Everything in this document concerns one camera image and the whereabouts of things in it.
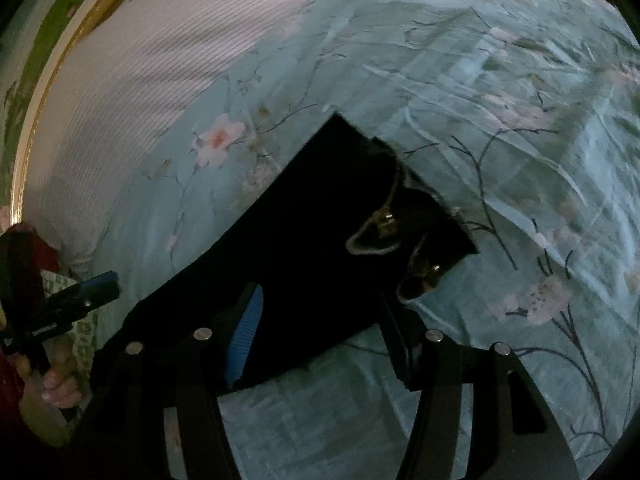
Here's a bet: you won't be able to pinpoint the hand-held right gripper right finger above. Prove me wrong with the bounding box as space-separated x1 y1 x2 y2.
381 299 582 480

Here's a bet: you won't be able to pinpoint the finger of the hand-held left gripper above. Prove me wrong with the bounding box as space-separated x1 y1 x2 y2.
44 270 122 322

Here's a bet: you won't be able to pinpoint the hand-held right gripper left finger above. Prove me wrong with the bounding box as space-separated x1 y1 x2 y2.
65 282 266 480

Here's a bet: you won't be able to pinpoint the black pants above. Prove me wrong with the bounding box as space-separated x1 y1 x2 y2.
75 112 481 413

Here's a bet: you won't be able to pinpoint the person's left hand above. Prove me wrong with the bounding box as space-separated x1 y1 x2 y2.
14 336 85 411

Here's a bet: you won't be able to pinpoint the red cloth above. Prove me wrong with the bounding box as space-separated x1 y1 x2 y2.
0 222 65 281

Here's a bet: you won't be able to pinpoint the white ribbed blanket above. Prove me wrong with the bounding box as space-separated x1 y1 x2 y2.
22 0 416 281

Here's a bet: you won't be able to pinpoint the light blue floral bedsheet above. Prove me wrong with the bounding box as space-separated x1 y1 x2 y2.
65 0 640 480

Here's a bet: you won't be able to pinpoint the white gold-trimmed bed frame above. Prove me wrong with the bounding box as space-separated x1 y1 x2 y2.
9 0 157 226

